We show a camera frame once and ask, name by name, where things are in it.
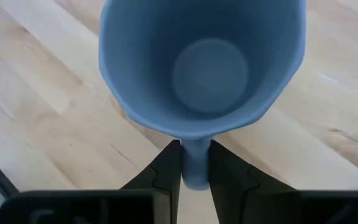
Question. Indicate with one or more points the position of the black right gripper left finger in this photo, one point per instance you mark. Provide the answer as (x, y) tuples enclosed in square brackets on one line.
[(166, 174)]

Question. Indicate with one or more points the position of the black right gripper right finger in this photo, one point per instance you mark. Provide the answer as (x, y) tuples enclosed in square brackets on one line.
[(228, 174)]

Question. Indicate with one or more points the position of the blue-grey mug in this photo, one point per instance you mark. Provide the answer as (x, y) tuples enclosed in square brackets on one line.
[(210, 74)]

